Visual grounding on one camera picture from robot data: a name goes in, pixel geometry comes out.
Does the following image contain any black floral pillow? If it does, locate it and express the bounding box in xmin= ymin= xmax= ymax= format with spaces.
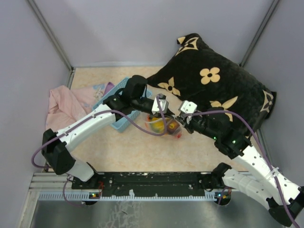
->
xmin=147 ymin=33 xmax=276 ymax=131

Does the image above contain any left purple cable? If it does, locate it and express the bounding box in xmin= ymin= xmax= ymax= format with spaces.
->
xmin=31 ymin=94 xmax=167 ymax=170

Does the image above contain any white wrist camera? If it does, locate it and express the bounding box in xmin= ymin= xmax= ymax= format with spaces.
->
xmin=152 ymin=94 xmax=169 ymax=113
xmin=178 ymin=100 xmax=197 ymax=114

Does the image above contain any dark red apple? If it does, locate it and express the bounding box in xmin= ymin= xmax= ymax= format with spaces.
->
xmin=167 ymin=119 xmax=180 ymax=135

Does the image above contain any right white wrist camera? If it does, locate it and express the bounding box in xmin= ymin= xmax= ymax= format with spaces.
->
xmin=178 ymin=100 xmax=197 ymax=114

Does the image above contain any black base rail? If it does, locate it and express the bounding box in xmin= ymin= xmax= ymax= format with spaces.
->
xmin=71 ymin=171 xmax=228 ymax=198

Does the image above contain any clear dotted zip bag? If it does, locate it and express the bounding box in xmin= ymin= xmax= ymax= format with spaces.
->
xmin=144 ymin=115 xmax=182 ymax=139

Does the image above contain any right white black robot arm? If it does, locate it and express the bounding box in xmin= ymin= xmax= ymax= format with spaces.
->
xmin=177 ymin=107 xmax=304 ymax=228

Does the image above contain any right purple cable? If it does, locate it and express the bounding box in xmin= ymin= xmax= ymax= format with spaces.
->
xmin=182 ymin=109 xmax=301 ymax=228

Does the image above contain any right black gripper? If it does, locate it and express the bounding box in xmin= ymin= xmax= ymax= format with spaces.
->
xmin=175 ymin=113 xmax=219 ymax=140

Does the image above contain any light blue plastic basket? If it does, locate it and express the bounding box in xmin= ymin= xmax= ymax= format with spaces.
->
xmin=92 ymin=75 xmax=154 ymax=133

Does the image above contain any pink cloth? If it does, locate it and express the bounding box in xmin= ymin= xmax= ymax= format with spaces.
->
xmin=45 ymin=82 xmax=116 ymax=133

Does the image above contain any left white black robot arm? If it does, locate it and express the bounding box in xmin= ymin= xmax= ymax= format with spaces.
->
xmin=40 ymin=75 xmax=174 ymax=189

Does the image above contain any green yellow mango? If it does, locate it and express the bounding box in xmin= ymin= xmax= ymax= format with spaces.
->
xmin=150 ymin=119 xmax=164 ymax=134

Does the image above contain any white slotted cable duct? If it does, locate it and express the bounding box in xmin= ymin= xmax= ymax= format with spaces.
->
xmin=38 ymin=190 xmax=221 ymax=202

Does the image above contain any purple cable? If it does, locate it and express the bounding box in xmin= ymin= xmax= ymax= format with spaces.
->
xmin=31 ymin=94 xmax=167 ymax=170
xmin=182 ymin=109 xmax=301 ymax=228

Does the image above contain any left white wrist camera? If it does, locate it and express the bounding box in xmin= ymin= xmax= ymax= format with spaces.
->
xmin=152 ymin=94 xmax=169 ymax=113

